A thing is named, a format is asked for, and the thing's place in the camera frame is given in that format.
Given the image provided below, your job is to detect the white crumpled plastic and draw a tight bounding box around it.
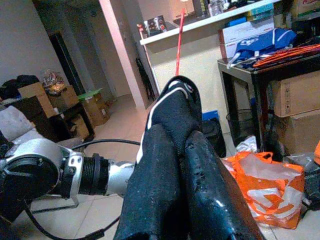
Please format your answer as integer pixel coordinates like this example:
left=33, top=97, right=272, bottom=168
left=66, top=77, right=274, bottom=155
left=236, top=136, right=258, bottom=153

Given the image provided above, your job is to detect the black red box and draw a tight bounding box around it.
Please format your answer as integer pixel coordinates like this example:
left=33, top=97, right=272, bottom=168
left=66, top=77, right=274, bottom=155
left=143, top=15, right=167, bottom=38

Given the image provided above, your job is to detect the brown cardboard box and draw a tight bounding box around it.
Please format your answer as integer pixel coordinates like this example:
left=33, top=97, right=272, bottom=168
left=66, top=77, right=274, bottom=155
left=82, top=92, right=111, bottom=127
left=17, top=82, right=57, bottom=118
left=169, top=0, right=196, bottom=20
left=271, top=71, right=320, bottom=118
left=276, top=109, right=320, bottom=156

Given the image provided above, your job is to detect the grey cushion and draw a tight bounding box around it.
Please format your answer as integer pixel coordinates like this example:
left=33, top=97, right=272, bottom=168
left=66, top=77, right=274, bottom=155
left=0, top=106, right=46, bottom=145

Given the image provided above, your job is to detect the black mesh waste bin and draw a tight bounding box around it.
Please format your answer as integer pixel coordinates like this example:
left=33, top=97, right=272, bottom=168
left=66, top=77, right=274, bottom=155
left=226, top=108, right=262, bottom=151

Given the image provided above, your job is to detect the green tray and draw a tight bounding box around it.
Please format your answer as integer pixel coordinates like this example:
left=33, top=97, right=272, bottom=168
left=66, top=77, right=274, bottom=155
left=77, top=87, right=103, bottom=101

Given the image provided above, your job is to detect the blue box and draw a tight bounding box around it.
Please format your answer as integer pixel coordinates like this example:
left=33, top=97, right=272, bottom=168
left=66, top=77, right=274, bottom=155
left=201, top=111, right=221, bottom=123

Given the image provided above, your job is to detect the dark low table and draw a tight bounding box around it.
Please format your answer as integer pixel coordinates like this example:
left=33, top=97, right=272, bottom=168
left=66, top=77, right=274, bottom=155
left=47, top=102, right=96, bottom=143

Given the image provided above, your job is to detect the black shirt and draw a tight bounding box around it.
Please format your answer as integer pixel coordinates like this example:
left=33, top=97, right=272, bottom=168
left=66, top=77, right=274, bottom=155
left=136, top=76, right=203, bottom=163

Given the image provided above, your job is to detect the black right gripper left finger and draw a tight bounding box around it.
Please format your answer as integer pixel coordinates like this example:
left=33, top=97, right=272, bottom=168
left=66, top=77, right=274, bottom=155
left=113, top=123, right=191, bottom=240

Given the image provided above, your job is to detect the white wall shelf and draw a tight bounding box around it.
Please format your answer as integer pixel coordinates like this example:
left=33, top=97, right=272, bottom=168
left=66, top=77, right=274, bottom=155
left=139, top=0, right=283, bottom=46

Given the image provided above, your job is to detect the black clothes pile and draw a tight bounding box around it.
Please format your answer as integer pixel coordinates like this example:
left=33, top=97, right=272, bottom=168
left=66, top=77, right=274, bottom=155
left=0, top=74, right=41, bottom=101

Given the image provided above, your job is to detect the white carton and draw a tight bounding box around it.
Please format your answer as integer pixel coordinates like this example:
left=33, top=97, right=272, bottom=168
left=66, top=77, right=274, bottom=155
left=218, top=17, right=276, bottom=60

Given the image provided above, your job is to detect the orange red hanger bundle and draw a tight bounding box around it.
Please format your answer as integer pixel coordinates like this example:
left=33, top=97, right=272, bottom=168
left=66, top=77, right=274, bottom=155
left=252, top=43, right=320, bottom=68

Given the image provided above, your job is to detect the black side table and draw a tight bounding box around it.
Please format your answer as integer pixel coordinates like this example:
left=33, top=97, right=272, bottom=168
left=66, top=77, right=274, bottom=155
left=217, top=53, right=320, bottom=161

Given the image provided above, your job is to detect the clear plastic bag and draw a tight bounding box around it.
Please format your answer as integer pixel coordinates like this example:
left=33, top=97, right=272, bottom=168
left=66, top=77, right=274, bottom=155
left=41, top=69, right=66, bottom=95

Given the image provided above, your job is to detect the orange white plastic bag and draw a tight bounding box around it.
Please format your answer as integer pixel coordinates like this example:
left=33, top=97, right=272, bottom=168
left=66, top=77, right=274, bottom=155
left=221, top=151, right=306, bottom=230

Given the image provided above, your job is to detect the black duffel bag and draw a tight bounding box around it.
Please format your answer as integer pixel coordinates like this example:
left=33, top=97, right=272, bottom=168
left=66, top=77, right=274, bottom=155
left=199, top=117, right=227, bottom=158

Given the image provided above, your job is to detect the blue white garment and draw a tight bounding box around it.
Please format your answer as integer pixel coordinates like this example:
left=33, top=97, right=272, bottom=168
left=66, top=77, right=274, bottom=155
left=226, top=27, right=297, bottom=70

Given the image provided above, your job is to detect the red plastic hanger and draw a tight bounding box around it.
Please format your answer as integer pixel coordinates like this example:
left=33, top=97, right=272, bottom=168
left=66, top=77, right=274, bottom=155
left=174, top=7, right=187, bottom=77

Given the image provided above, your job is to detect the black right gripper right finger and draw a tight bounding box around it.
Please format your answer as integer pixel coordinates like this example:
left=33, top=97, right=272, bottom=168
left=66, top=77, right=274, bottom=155
left=183, top=131, right=263, bottom=240

